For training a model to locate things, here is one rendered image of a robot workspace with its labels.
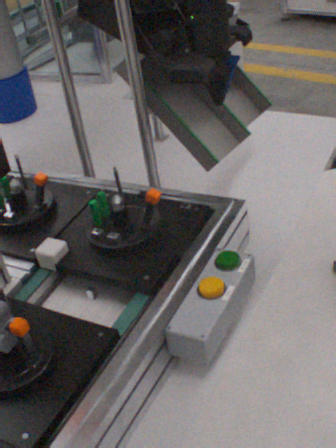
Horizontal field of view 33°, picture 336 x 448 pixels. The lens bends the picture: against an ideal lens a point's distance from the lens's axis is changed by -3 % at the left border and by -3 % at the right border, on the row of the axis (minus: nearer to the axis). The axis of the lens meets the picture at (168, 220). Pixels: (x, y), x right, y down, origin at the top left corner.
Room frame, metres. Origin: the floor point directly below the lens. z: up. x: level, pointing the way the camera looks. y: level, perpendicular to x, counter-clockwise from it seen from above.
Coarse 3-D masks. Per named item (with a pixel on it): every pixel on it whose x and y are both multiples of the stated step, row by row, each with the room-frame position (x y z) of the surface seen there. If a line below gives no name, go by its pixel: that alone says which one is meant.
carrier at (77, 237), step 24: (120, 192) 0.94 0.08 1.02; (96, 216) 0.89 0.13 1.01; (120, 216) 0.87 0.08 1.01; (168, 216) 0.91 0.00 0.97; (192, 216) 0.90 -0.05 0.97; (48, 240) 0.87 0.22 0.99; (72, 240) 0.89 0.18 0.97; (96, 240) 0.85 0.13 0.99; (120, 240) 0.83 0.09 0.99; (144, 240) 0.82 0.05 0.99; (168, 240) 0.84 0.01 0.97; (48, 264) 0.83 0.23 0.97; (72, 264) 0.81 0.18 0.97; (96, 264) 0.80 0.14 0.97; (120, 264) 0.79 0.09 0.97; (144, 264) 0.78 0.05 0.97; (168, 264) 0.77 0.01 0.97; (144, 288) 0.73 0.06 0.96
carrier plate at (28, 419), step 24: (24, 312) 0.71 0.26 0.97; (48, 312) 0.70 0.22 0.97; (72, 336) 0.64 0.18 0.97; (96, 336) 0.63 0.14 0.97; (72, 360) 0.59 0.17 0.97; (96, 360) 0.58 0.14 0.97; (48, 384) 0.55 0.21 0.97; (72, 384) 0.54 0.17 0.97; (0, 408) 0.51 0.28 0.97; (24, 408) 0.51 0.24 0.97; (48, 408) 0.50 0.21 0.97; (0, 432) 0.47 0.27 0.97; (24, 432) 0.47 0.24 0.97; (48, 432) 0.47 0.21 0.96
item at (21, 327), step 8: (16, 320) 0.58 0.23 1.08; (24, 320) 0.57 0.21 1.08; (8, 328) 0.58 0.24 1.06; (16, 328) 0.56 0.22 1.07; (24, 328) 0.57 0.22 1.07; (24, 336) 0.57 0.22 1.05; (24, 344) 0.56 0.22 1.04; (32, 344) 0.57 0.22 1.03; (24, 352) 0.57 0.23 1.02; (32, 352) 0.57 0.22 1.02; (32, 360) 0.56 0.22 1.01
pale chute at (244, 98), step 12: (240, 72) 1.26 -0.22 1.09; (240, 84) 1.26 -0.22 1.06; (252, 84) 1.24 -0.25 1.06; (228, 96) 1.23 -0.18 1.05; (240, 96) 1.25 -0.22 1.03; (252, 96) 1.24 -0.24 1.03; (264, 96) 1.22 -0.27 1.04; (240, 108) 1.21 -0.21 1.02; (252, 108) 1.23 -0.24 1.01; (264, 108) 1.22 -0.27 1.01; (240, 120) 1.18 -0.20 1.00; (252, 120) 1.20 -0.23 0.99
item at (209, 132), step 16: (144, 64) 1.19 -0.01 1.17; (128, 80) 1.12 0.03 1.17; (144, 80) 1.09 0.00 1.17; (160, 80) 1.16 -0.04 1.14; (160, 96) 1.07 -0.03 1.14; (176, 96) 1.14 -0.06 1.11; (192, 96) 1.16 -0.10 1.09; (208, 96) 1.15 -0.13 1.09; (160, 112) 1.08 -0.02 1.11; (176, 112) 1.11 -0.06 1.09; (192, 112) 1.12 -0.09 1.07; (208, 112) 1.14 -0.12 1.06; (224, 112) 1.12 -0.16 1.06; (176, 128) 1.05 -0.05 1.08; (192, 128) 1.09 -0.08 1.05; (208, 128) 1.10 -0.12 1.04; (224, 128) 1.12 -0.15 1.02; (240, 128) 1.10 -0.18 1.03; (192, 144) 1.03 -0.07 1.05; (208, 144) 1.07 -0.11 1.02; (224, 144) 1.08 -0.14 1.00; (208, 160) 1.01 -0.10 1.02
